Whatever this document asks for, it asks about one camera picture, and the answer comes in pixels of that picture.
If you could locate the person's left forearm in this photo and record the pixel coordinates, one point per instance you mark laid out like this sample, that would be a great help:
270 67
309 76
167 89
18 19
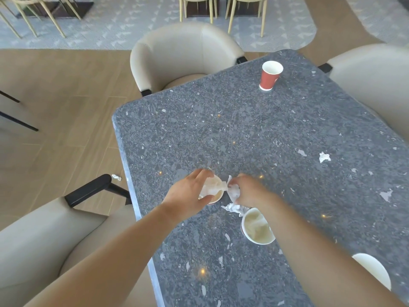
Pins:
105 258

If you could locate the white tissue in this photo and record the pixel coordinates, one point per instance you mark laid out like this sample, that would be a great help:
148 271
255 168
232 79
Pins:
235 209
234 192
211 186

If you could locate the person's right forearm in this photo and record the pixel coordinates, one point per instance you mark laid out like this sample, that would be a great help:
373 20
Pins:
319 262

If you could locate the grey patterned rug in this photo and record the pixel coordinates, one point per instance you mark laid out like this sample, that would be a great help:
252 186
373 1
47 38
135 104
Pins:
380 19
127 28

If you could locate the small white tissue scrap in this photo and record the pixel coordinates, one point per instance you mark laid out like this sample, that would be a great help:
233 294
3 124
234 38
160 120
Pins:
324 156
116 177

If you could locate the paper cup with tissue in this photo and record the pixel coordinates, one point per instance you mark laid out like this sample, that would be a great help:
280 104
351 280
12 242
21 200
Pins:
216 196
257 227

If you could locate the black metal chair legs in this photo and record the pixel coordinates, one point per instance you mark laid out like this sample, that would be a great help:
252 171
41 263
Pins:
16 119

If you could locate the person's right hand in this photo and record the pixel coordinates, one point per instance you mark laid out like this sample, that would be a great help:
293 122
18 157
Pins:
254 191

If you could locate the white paper cup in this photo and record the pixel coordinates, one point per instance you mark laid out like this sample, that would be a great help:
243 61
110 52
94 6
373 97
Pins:
374 270

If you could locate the person's right fingers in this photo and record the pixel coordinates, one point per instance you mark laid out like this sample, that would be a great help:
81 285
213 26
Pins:
240 185

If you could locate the red paper cup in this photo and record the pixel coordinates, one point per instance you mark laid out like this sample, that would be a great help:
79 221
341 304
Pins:
270 76

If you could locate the person's left thumb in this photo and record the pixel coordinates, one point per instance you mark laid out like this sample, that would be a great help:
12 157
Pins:
206 200

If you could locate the beige armchair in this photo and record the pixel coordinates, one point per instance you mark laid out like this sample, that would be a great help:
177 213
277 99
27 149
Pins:
182 54
374 79
48 239

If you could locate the light wooden chair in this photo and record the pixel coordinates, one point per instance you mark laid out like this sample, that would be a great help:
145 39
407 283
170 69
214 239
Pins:
35 12
247 9
198 4

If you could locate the person's left hand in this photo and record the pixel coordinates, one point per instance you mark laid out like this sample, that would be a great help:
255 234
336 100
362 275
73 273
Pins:
183 195

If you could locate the dark table base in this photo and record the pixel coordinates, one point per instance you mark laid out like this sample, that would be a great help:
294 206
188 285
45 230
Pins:
223 9
64 7

